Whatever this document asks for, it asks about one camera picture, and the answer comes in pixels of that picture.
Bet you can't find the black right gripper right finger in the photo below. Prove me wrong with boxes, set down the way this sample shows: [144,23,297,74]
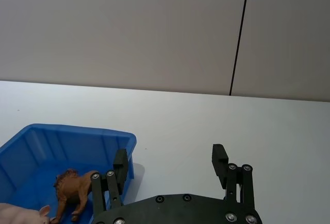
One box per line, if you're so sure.
[212,144,256,209]

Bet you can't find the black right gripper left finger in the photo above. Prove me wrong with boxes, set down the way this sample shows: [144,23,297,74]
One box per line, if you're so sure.
[90,148,128,213]

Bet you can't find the brown toy lion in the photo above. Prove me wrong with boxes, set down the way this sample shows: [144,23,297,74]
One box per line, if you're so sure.
[53,168,100,222]

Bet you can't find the blue plastic bin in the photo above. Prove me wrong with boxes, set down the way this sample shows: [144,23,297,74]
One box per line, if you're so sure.
[0,123,137,224]

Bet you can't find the pink toy pig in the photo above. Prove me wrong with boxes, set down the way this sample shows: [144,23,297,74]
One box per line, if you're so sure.
[0,202,59,224]

